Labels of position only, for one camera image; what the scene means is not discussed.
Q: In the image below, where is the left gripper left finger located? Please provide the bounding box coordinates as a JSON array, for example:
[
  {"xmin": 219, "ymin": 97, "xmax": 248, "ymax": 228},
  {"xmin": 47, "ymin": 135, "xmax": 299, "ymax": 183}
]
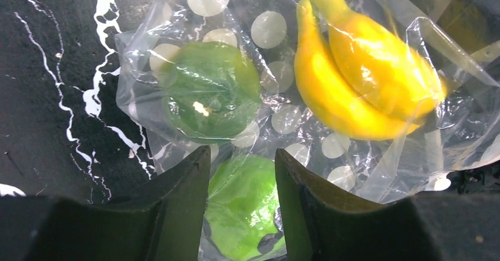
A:
[{"xmin": 1, "ymin": 146, "xmax": 211, "ymax": 260}]

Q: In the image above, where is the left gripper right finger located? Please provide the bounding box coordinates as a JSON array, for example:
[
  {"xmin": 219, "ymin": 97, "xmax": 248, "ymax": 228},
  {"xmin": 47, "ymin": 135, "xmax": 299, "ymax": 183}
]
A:
[{"xmin": 275, "ymin": 149, "xmax": 499, "ymax": 260}]

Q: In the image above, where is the yellow fake banana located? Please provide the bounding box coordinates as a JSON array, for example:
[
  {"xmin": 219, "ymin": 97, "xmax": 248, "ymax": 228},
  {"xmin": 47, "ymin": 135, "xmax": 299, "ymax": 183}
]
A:
[{"xmin": 294, "ymin": 0, "xmax": 448, "ymax": 140}]

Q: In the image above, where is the clear zip top bag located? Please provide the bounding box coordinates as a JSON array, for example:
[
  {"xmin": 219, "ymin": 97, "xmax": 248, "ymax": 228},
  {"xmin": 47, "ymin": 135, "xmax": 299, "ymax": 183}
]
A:
[{"xmin": 115, "ymin": 0, "xmax": 500, "ymax": 261}]

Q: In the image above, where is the green yellow fake lemon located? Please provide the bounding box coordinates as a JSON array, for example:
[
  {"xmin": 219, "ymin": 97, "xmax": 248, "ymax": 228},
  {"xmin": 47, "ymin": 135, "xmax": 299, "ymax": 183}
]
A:
[{"xmin": 158, "ymin": 41, "xmax": 261, "ymax": 140}]

